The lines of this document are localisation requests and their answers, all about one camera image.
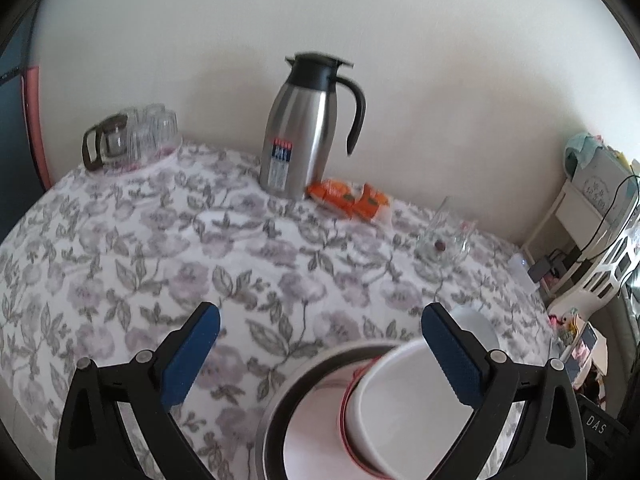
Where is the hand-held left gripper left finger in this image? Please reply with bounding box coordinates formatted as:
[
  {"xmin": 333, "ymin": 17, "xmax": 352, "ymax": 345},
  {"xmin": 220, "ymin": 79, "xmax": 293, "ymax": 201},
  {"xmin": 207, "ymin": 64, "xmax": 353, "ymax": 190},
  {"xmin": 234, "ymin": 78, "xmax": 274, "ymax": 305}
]
[{"xmin": 55, "ymin": 301, "xmax": 222, "ymax": 480}]

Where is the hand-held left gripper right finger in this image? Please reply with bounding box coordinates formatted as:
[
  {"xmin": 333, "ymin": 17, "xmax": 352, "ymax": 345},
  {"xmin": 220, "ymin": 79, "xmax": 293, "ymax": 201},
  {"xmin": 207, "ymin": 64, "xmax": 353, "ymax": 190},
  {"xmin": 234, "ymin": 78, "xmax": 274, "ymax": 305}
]
[{"xmin": 421, "ymin": 303, "xmax": 587, "ymax": 480}]

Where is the white square bowl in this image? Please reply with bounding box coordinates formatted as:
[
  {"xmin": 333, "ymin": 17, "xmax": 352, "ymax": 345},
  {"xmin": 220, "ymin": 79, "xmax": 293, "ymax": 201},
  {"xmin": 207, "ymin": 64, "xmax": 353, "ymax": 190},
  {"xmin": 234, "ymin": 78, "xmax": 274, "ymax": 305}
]
[{"xmin": 347, "ymin": 337, "xmax": 476, "ymax": 478}]

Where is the stainless steel basin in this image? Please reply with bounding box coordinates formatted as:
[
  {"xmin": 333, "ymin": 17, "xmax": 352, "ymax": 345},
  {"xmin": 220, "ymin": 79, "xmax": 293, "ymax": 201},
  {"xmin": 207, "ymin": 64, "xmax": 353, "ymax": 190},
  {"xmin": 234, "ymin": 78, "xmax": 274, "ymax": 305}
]
[{"xmin": 255, "ymin": 339, "xmax": 451, "ymax": 480}]

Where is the strawberry print bowl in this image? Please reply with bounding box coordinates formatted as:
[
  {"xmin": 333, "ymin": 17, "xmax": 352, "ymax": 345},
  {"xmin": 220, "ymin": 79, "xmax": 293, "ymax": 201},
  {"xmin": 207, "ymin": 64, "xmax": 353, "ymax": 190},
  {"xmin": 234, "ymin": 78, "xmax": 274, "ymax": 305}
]
[{"xmin": 340, "ymin": 365, "xmax": 397, "ymax": 479}]

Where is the white plate yellow leaf print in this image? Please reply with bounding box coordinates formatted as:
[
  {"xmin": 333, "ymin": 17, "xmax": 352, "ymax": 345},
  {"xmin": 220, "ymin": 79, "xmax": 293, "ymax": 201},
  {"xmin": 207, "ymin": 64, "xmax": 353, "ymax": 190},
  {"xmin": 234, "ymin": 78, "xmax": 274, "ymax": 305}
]
[{"xmin": 282, "ymin": 385, "xmax": 353, "ymax": 480}]

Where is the small white bowl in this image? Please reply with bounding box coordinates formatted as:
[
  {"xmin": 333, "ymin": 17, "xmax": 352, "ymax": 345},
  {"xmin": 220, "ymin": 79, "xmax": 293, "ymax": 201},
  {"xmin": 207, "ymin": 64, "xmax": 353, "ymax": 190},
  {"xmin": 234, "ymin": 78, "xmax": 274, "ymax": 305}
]
[{"xmin": 450, "ymin": 306, "xmax": 501, "ymax": 356}]

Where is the smartphone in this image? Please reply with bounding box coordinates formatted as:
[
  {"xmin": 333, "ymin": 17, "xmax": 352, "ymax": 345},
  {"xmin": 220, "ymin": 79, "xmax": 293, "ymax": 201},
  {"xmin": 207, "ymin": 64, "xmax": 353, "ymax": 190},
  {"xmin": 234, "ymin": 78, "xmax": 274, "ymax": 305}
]
[{"xmin": 572, "ymin": 322, "xmax": 608, "ymax": 391}]

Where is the clear glass mug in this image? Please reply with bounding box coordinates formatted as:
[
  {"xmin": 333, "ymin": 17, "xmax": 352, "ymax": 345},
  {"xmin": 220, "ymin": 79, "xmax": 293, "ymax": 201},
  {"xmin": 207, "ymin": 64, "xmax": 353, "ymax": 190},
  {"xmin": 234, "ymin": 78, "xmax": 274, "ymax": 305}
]
[{"xmin": 415, "ymin": 196, "xmax": 476, "ymax": 266}]

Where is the grey power adapter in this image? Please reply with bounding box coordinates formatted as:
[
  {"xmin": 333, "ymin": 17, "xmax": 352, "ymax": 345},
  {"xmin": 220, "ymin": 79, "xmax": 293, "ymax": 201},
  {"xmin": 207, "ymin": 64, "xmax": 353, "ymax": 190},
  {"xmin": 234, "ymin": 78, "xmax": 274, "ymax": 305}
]
[{"xmin": 530, "ymin": 255, "xmax": 556, "ymax": 283}]

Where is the grey floral tablecloth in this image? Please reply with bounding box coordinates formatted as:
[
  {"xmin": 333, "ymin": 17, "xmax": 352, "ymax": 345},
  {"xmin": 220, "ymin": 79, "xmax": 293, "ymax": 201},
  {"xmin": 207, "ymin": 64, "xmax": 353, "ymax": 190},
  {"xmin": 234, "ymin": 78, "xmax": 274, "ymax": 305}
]
[{"xmin": 0, "ymin": 142, "xmax": 556, "ymax": 480}]

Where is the white plastic chair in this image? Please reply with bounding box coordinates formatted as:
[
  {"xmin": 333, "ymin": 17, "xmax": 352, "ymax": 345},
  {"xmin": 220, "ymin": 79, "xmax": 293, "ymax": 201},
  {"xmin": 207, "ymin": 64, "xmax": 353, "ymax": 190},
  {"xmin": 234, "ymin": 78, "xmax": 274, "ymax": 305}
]
[{"xmin": 547, "ymin": 205, "xmax": 640, "ymax": 316}]

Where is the orange snack packet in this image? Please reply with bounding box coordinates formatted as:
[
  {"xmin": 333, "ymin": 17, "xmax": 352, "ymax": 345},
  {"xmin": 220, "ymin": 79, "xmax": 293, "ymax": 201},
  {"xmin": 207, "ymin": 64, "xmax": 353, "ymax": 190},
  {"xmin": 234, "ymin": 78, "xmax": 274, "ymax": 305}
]
[
  {"xmin": 306, "ymin": 178, "xmax": 363, "ymax": 218},
  {"xmin": 354, "ymin": 182, "xmax": 392, "ymax": 223}
]

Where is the white shelf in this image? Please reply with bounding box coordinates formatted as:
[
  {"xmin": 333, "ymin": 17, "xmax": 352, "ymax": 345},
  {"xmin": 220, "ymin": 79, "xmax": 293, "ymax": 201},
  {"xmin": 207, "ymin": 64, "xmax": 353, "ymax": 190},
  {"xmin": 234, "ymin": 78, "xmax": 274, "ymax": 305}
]
[{"xmin": 522, "ymin": 180, "xmax": 616, "ymax": 261}]

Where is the white printed cushion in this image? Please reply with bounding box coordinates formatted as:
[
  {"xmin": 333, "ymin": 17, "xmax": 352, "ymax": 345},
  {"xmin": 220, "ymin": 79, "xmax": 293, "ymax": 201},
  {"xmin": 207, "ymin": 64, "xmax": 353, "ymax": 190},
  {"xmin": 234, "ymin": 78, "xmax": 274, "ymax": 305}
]
[{"xmin": 570, "ymin": 152, "xmax": 639, "ymax": 216}]

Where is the teal cloth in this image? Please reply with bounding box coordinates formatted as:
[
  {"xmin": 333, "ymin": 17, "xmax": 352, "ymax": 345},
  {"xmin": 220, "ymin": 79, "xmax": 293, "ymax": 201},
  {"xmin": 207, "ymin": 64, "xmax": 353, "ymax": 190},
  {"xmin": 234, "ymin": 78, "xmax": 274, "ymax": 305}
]
[{"xmin": 565, "ymin": 132, "xmax": 606, "ymax": 171}]

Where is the stainless steel thermos jug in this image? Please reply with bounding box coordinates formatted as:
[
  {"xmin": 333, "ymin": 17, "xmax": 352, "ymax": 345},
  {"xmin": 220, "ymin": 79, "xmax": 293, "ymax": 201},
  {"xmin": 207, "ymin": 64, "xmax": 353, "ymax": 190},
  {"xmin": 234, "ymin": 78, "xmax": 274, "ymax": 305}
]
[{"xmin": 258, "ymin": 52, "xmax": 367, "ymax": 200}]

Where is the pink strip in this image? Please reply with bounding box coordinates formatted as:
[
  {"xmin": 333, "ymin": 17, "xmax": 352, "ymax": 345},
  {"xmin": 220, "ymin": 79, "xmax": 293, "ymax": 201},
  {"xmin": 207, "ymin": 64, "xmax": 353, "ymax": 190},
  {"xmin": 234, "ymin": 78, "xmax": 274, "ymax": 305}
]
[{"xmin": 21, "ymin": 66, "xmax": 51, "ymax": 191}]

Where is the blue door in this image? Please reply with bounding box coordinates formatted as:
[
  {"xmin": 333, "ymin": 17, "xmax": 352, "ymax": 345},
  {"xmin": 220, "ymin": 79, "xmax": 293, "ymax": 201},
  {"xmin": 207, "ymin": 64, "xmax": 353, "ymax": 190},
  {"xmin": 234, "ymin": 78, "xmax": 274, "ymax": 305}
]
[{"xmin": 0, "ymin": 0, "xmax": 46, "ymax": 246}]

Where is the black cable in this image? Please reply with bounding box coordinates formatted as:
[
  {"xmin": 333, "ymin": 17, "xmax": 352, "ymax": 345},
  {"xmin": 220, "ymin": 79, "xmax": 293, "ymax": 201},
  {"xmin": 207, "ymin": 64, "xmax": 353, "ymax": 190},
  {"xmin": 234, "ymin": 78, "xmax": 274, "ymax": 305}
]
[{"xmin": 575, "ymin": 160, "xmax": 640, "ymax": 261}]

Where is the glass teapot black handle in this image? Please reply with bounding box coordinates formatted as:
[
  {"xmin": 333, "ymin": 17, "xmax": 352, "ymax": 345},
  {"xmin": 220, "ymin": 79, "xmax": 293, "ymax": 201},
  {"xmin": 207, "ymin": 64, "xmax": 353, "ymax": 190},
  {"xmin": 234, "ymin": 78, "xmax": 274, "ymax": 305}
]
[{"xmin": 82, "ymin": 115, "xmax": 133, "ymax": 172}]

